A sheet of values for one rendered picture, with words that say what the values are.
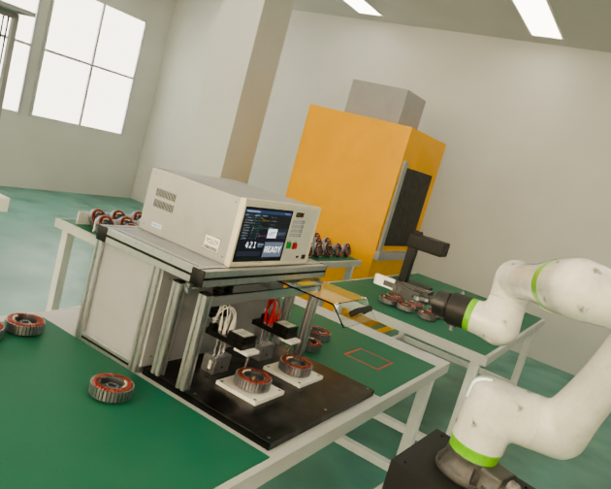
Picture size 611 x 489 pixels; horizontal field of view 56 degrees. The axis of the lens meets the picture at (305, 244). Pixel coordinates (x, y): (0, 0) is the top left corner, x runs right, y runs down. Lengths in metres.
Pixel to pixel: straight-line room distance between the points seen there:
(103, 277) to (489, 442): 1.18
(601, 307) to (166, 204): 1.25
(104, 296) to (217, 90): 4.19
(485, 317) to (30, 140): 7.68
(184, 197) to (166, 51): 8.15
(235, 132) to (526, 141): 3.21
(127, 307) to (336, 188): 3.95
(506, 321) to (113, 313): 1.12
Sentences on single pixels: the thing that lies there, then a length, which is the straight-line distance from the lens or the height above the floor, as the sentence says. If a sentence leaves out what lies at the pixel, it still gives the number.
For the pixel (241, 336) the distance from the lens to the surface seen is 1.75.
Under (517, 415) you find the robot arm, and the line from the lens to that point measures 1.47.
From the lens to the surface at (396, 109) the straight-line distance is 5.68.
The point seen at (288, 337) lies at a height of 0.89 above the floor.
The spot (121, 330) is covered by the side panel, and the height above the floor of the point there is 0.84.
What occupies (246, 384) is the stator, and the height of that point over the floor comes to 0.81.
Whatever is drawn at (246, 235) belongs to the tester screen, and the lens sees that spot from 1.71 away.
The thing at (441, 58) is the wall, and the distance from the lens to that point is 7.41.
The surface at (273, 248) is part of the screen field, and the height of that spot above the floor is 1.17.
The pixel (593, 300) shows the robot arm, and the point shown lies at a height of 1.37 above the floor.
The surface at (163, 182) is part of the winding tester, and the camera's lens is 1.87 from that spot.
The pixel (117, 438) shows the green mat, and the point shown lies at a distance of 1.47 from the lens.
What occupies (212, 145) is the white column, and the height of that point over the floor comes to 1.32.
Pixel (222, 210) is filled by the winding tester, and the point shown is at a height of 1.26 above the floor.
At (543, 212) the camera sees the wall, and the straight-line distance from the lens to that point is 6.82.
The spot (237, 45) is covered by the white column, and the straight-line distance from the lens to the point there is 5.85.
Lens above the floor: 1.49
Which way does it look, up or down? 9 degrees down
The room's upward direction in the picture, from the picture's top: 16 degrees clockwise
